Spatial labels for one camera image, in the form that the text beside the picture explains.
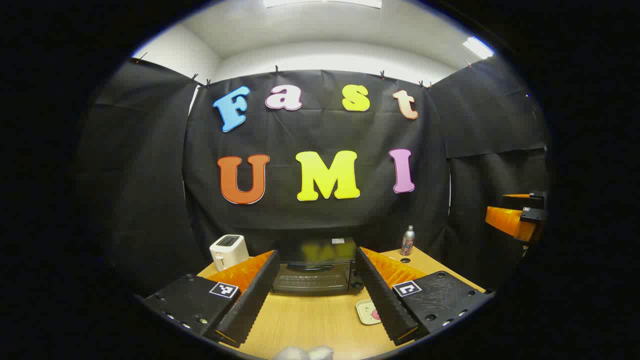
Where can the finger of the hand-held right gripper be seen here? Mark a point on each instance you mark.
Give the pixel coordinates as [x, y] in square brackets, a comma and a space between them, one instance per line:
[507, 220]
[520, 200]

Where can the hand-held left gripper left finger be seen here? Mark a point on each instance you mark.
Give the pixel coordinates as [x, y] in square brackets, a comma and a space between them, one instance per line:
[255, 295]

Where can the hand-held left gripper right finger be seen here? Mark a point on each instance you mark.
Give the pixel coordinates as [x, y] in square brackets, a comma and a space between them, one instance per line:
[380, 295]

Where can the pink round food slice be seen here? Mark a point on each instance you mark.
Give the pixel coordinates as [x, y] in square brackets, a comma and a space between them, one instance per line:
[376, 315]

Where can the cream square plate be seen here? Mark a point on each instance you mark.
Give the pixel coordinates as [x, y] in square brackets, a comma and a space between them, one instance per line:
[364, 310]

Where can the black electric oven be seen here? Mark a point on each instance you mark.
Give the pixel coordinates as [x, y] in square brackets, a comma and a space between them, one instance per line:
[315, 250]

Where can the white toaster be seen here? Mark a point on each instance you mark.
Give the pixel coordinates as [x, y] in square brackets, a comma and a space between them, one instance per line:
[227, 252]

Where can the silver printed bottle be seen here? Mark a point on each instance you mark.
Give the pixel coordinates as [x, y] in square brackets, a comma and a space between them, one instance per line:
[407, 242]

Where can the small ceiling light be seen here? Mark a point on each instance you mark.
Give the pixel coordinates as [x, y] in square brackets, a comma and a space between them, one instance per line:
[478, 47]

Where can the long ceiling light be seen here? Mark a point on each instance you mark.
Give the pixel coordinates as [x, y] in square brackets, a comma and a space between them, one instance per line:
[320, 3]

